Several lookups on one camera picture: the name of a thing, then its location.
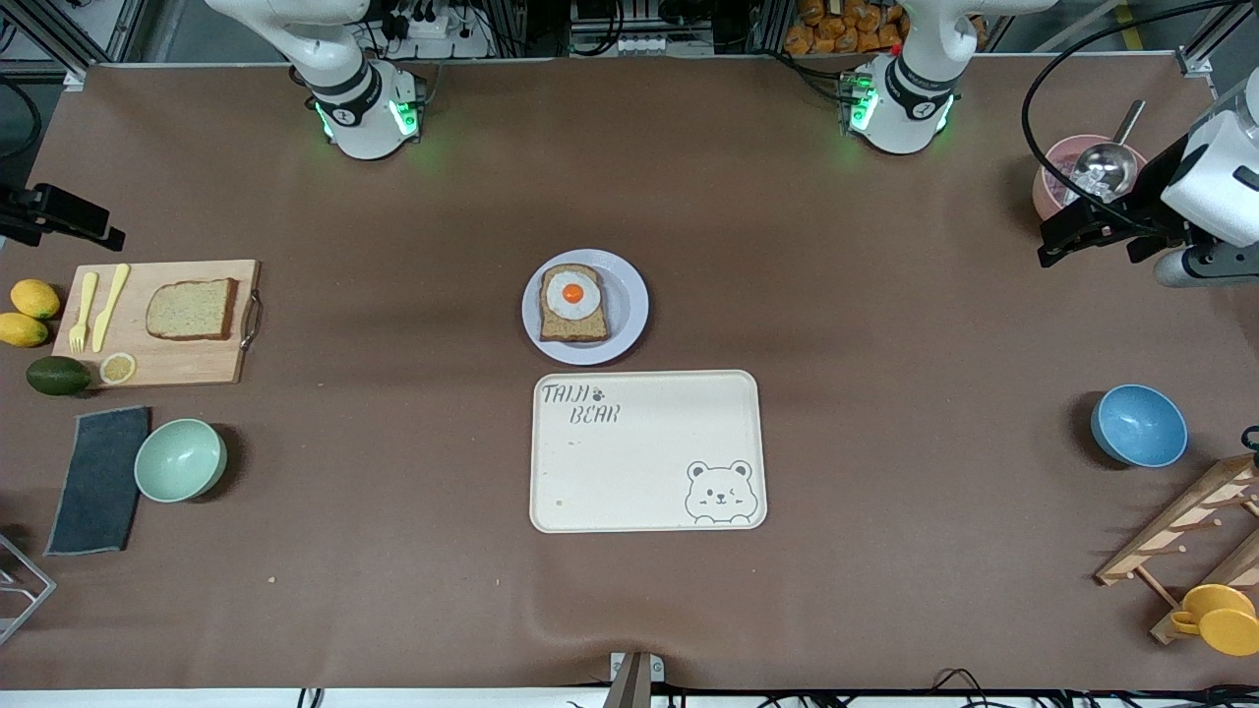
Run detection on brown bread slice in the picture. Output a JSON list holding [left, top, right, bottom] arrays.
[[146, 278, 239, 342], [539, 264, 611, 343]]

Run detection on lavender round plate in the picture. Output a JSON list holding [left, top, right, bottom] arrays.
[[521, 249, 650, 367]]

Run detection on fried egg toy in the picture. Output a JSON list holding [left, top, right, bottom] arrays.
[[547, 270, 601, 321]]

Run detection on clear ice cube pile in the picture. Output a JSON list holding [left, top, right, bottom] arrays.
[[1050, 157, 1112, 205]]

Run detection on metal scoop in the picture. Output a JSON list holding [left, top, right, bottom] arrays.
[[1067, 98, 1148, 203]]

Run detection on pink bowl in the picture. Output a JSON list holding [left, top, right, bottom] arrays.
[[1032, 135, 1150, 222]]

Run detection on yellow plastic fork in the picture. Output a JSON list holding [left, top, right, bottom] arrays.
[[69, 271, 99, 355]]

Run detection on yellow plastic knife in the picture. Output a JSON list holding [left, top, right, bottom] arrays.
[[91, 264, 131, 353]]

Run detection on dark green avocado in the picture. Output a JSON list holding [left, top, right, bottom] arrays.
[[26, 356, 92, 397]]

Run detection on wooden cutting board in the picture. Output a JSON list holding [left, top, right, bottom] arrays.
[[51, 260, 264, 387]]

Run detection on blue bowl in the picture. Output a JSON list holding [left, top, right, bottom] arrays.
[[1090, 383, 1189, 469]]

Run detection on mint green bowl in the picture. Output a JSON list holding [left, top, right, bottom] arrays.
[[134, 419, 228, 504]]

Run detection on dark grey cloth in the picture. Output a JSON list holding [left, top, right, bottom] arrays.
[[44, 406, 152, 558]]

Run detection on wooden drying rack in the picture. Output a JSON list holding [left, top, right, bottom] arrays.
[[1095, 454, 1259, 645]]

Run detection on orange snack pile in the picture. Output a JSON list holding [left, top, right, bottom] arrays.
[[784, 0, 911, 55]]

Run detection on yellow cup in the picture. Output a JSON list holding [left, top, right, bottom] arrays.
[[1170, 584, 1259, 657]]

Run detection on white power strip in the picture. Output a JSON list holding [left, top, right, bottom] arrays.
[[615, 32, 691, 56], [389, 0, 493, 60]]

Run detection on cream bear print tray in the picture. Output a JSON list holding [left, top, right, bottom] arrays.
[[530, 370, 768, 534]]

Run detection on brown table mat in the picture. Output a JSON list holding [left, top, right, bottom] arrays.
[[0, 54, 1259, 692]]

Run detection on aluminium frame profile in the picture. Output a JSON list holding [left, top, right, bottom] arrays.
[[1175, 0, 1259, 80], [0, 0, 149, 91]]

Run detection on metal wire rack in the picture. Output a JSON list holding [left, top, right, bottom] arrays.
[[0, 531, 58, 647]]

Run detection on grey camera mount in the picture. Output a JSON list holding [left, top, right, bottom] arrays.
[[602, 651, 666, 708]]

